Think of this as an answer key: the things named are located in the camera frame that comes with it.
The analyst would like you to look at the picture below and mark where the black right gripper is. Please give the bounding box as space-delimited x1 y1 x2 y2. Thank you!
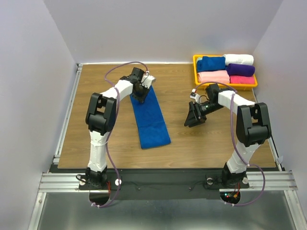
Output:
184 100 224 127

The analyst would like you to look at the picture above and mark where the blue microfibre towel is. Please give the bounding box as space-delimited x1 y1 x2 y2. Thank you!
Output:
196 56 226 72

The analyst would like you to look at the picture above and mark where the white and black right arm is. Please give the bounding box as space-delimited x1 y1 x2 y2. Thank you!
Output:
184 81 272 187

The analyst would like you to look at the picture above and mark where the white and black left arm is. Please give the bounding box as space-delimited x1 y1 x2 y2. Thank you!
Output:
85 67 155 189

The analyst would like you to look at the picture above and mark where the rolled light pink towel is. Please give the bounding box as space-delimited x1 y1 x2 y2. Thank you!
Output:
197 70 230 84

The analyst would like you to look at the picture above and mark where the yellow plastic tray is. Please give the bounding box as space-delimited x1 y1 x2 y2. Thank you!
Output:
192 55 258 90

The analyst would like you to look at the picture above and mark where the rolled hot pink towel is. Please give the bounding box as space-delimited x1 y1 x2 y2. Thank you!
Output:
230 75 255 84

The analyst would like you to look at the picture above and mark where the rolled purple towel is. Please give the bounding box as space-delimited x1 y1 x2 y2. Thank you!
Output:
226 63 255 77

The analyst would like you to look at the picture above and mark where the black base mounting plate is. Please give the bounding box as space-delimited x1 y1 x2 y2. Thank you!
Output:
79 168 249 203

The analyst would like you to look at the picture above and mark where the rolled white towel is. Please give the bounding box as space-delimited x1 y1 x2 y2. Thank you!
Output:
223 54 254 66

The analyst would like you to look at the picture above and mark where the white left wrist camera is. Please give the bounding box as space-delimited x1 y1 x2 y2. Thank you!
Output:
141 74 156 89

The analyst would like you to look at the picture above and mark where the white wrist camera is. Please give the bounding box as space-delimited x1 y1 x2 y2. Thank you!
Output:
141 74 156 89
189 88 205 103

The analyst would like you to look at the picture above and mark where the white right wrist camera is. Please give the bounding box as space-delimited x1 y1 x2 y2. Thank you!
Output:
189 88 205 103

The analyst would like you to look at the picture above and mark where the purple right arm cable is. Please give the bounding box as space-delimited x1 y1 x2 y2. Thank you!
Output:
191 80 266 207

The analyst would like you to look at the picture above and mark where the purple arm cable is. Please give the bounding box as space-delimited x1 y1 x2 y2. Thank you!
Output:
191 80 266 207
90 61 151 208

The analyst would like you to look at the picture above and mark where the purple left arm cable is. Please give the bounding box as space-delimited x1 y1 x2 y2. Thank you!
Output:
90 61 151 208

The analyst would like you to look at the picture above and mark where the aluminium table frame rail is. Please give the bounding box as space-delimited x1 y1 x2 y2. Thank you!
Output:
27 63 307 230

